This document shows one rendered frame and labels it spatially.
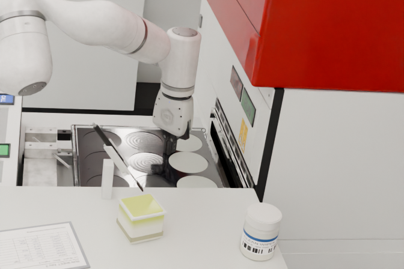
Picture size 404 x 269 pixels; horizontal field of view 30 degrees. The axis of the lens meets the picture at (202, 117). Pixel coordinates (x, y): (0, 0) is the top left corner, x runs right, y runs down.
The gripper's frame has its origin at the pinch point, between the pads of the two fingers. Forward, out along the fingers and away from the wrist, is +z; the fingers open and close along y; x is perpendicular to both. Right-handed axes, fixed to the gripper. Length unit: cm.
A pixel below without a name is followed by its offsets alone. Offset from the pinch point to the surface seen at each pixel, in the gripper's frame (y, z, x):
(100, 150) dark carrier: -11.8, 2.0, -13.4
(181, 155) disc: 3.2, 1.9, 1.2
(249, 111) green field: 20.2, -17.8, 2.4
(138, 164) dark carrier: -1.1, 2.1, -10.5
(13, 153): -16.4, -4.0, -37.2
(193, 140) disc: -0.1, 2.0, 9.9
